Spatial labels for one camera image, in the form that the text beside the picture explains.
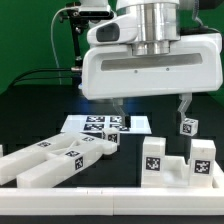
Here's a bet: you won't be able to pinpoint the white L-shaped wall fence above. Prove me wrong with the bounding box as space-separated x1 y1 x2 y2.
0 145 224 217

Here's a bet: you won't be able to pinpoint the black cables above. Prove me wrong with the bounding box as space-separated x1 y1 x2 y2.
7 68 84 94

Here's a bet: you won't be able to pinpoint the white block left edge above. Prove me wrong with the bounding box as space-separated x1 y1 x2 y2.
0 145 4 157

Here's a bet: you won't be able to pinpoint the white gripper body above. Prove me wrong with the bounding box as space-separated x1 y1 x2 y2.
82 23 223 100

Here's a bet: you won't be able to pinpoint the white marker base sheet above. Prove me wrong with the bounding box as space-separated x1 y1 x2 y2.
61 115 151 134

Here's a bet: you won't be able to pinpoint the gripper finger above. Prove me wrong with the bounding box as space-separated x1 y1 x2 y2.
178 93 192 122
112 98 126 126

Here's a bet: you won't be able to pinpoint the white chair seat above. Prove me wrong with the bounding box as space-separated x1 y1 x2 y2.
147 156 224 189

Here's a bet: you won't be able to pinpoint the white chair back frame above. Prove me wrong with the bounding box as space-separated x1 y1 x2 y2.
0 133 117 188

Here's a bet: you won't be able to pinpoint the black camera on stand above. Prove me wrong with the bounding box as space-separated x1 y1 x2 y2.
59 0 114 22

